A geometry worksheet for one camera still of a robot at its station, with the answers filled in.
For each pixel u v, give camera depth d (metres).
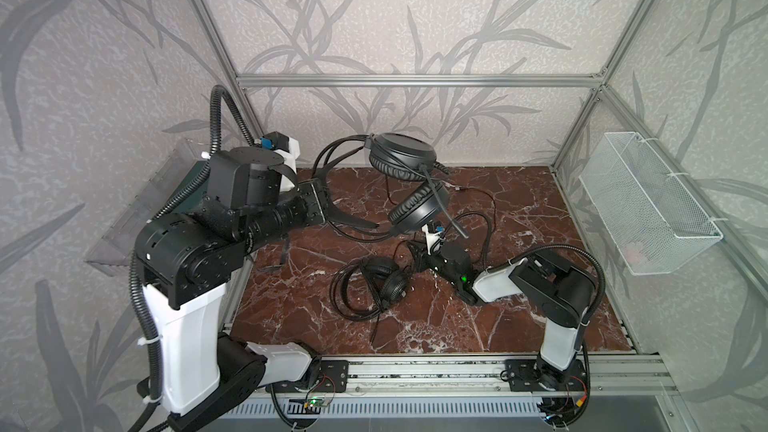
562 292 0.50
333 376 0.73
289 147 0.44
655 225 0.63
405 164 0.40
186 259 0.28
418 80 0.94
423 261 0.81
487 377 0.75
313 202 0.42
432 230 0.79
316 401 0.71
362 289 0.88
